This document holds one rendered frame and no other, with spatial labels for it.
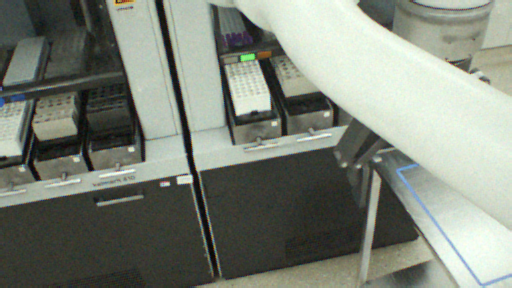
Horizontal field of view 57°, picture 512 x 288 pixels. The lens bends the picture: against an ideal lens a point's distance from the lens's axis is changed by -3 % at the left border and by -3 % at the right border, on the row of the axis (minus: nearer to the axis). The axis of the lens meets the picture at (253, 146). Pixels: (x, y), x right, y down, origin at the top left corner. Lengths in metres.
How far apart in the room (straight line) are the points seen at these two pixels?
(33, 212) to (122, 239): 0.29
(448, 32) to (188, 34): 0.91
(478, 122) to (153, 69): 1.14
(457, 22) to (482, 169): 0.23
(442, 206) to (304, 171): 0.53
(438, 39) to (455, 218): 0.71
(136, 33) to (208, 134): 0.38
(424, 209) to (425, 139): 0.88
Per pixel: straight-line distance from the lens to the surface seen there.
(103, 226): 1.60
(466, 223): 1.14
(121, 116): 1.40
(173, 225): 1.61
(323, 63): 0.29
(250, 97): 1.36
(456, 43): 0.48
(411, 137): 0.27
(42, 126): 1.44
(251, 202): 1.58
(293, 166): 1.50
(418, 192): 1.17
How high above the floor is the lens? 1.66
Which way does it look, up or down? 41 degrees down
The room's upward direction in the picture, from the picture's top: 6 degrees counter-clockwise
